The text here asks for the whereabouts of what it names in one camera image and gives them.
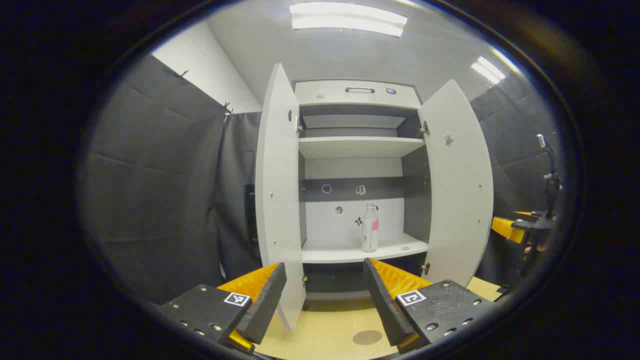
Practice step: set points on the round dark coaster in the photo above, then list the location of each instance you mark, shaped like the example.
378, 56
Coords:
367, 337

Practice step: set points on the white cabinet shelf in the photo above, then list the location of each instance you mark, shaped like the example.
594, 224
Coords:
340, 250
360, 146

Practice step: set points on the white cabinet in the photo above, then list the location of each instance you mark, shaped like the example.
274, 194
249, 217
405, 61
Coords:
320, 225

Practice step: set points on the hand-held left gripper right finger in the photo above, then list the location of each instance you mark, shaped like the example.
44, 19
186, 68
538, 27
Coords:
387, 310

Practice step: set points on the ceiling light panel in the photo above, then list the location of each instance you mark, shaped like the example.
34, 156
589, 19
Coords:
487, 70
347, 19

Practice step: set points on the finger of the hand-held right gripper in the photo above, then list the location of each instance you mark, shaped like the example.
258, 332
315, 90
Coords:
525, 214
505, 227

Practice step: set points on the black backdrop cloth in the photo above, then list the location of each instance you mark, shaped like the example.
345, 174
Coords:
150, 190
235, 200
515, 150

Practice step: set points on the black tripod stand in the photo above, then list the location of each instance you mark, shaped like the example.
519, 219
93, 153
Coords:
551, 185

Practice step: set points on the black cloth clip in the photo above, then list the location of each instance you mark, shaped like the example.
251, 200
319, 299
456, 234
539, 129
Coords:
228, 110
184, 74

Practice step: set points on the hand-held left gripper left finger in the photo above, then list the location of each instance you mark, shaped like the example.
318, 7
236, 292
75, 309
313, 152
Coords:
265, 305

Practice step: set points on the white cabinet door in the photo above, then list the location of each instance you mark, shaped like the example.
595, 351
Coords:
277, 200
457, 190

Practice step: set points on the clear plastic bottle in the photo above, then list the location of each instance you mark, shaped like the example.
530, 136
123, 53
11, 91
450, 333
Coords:
370, 235

